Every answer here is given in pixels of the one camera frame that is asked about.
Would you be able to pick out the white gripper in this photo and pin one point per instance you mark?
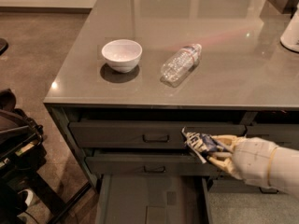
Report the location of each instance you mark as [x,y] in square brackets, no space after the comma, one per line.
[252,160]

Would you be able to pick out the blue chip bag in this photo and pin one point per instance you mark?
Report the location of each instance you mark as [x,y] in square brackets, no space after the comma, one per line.
[202,144]

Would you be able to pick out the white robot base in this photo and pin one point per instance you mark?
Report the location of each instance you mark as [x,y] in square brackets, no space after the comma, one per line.
[290,37]

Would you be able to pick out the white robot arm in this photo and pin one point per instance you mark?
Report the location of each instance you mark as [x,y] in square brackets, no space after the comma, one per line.
[291,188]

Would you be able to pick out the grey bottom right drawer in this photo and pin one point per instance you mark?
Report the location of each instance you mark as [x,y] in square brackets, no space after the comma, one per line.
[236,186]

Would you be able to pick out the grey top right drawer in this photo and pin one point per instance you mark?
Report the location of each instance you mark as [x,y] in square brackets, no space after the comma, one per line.
[281,127]

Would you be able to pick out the grey open bottom drawer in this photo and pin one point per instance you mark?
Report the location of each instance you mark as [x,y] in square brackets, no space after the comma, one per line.
[153,199]

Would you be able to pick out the grey counter cabinet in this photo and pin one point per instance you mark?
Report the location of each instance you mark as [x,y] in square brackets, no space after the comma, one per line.
[143,74]

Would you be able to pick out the grey middle left drawer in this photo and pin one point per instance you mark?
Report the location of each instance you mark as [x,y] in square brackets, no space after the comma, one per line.
[149,162]

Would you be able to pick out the grey top left drawer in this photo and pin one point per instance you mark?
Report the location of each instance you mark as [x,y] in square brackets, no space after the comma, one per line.
[150,129]

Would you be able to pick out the clear plastic water bottle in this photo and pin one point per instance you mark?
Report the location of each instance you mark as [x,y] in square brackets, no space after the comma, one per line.
[178,65]

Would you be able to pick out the white ceramic bowl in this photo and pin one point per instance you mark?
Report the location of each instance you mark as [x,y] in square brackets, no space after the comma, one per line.
[122,55]

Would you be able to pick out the black round stool edge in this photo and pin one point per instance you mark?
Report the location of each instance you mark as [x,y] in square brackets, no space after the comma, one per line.
[3,45]

